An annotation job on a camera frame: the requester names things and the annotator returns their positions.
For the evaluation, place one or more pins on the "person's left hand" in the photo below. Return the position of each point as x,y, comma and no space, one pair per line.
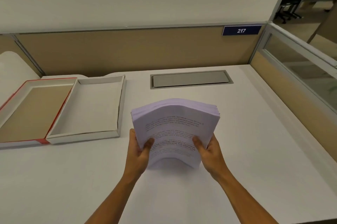
136,157

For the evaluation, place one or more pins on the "stack of printed white paper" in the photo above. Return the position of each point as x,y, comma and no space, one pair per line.
175,131

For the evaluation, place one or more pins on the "blue number sign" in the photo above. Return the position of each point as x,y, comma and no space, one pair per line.
241,30

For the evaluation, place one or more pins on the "person's left forearm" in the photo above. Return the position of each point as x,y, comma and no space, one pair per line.
111,200

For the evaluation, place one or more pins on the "person's left thumb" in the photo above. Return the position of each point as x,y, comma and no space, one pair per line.
148,145

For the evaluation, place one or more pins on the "person's right thumb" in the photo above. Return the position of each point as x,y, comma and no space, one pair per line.
198,143

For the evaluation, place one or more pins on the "red cardboard box lid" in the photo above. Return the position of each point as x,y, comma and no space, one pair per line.
31,110

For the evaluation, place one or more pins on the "person's right forearm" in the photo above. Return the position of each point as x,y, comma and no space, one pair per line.
244,200

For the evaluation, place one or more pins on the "glass partition panel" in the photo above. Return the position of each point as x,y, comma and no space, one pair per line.
300,68

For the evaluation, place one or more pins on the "white cardboard box tray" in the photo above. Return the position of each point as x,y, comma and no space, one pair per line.
88,109

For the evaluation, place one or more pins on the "person's right hand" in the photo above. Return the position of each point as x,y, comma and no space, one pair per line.
213,158

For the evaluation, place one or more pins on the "beige cubicle partition panel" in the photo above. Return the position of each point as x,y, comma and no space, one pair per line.
131,50

